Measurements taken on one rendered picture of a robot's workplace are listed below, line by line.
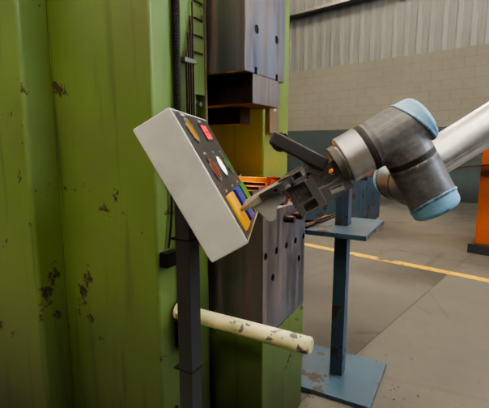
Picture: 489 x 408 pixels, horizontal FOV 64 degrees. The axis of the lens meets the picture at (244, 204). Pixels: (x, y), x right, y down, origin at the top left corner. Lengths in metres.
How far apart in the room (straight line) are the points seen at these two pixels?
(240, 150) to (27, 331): 1.07
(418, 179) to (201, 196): 0.39
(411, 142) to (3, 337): 1.53
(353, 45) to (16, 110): 9.03
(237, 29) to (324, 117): 8.84
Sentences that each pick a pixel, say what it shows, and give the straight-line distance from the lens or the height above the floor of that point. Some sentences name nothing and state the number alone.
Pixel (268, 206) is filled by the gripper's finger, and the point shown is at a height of 1.02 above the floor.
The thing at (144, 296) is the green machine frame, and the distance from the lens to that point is 1.26.
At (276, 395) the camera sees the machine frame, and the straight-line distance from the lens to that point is 1.65.
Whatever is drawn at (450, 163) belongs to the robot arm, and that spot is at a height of 1.10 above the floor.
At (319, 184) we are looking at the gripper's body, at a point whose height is 1.06.
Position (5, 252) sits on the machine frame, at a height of 0.76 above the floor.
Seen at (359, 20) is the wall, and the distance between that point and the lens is 10.07.
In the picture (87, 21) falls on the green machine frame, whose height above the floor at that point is 1.50.
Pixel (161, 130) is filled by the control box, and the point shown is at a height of 1.16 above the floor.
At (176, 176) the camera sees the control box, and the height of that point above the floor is 1.08.
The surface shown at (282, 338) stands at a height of 0.63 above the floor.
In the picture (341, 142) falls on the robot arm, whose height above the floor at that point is 1.14.
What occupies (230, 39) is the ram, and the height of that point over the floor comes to 1.46.
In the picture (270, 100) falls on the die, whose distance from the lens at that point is 1.44.
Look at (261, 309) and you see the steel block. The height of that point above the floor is 0.58.
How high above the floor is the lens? 1.13
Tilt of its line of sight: 9 degrees down
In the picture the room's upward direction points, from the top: straight up
